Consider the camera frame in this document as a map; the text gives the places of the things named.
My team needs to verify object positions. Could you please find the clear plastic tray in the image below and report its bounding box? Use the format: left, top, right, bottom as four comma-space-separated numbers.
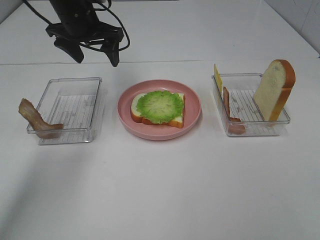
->
211, 73, 291, 137
26, 77, 105, 145

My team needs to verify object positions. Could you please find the pink round plate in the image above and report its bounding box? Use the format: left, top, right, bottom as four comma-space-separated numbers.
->
117, 79, 202, 141

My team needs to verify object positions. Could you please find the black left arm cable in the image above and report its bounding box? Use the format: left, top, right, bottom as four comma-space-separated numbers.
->
21, 0, 131, 52

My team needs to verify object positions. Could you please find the bacon strip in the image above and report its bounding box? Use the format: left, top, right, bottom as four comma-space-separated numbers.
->
18, 98, 64, 139
223, 86, 246, 135

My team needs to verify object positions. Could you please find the left clear plastic tray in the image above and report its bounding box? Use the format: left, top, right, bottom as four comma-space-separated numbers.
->
26, 77, 105, 145

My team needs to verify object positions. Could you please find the green lettuce leaf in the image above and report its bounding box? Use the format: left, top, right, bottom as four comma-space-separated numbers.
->
135, 90, 185, 124

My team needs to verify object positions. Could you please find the yellow cheese slice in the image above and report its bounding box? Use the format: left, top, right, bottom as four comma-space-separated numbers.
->
213, 64, 223, 94

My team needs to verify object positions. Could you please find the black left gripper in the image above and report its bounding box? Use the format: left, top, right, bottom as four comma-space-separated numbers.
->
45, 0, 124, 67

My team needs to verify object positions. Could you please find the bread slice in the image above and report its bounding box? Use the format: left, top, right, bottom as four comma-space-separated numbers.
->
130, 93, 185, 128
253, 59, 296, 121

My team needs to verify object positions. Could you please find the right clear plastic tray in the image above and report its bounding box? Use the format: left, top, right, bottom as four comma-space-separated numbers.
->
211, 73, 291, 137

